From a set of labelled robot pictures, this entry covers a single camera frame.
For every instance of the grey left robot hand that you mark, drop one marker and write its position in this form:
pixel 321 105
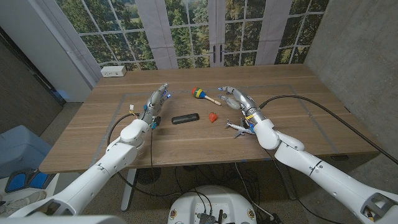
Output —
pixel 153 105

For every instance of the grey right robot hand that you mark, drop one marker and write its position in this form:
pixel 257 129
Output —
pixel 247 102

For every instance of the black tv remote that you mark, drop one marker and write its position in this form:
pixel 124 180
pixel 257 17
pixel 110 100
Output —
pixel 185 119

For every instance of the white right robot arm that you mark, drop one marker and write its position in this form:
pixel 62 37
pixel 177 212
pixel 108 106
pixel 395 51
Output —
pixel 326 177

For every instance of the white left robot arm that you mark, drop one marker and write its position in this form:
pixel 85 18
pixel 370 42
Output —
pixel 115 155

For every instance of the white toy airplane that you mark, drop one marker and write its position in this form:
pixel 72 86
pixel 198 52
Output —
pixel 236 127

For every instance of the red toy strawberry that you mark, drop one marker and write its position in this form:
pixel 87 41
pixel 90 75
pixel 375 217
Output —
pixel 212 117

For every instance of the colourful toy maraca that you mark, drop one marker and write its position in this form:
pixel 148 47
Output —
pixel 197 92

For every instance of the white power strip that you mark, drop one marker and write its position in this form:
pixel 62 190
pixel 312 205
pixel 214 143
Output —
pixel 113 71

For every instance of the black round floor fan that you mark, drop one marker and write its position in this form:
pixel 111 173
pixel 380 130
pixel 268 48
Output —
pixel 148 175

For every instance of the printed window backdrop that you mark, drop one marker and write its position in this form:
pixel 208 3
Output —
pixel 186 31

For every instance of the grey table leg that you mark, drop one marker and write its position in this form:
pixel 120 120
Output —
pixel 287 183

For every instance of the white table leg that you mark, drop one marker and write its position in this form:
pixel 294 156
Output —
pixel 127 193

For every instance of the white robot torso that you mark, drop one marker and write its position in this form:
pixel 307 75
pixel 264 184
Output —
pixel 211 202

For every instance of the blue grey chair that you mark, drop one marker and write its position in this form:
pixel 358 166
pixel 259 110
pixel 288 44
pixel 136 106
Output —
pixel 21 149

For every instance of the blue black foot pedal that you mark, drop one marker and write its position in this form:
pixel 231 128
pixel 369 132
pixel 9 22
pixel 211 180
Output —
pixel 18 182

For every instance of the white sneaker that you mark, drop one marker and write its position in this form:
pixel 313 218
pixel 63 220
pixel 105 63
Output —
pixel 21 204

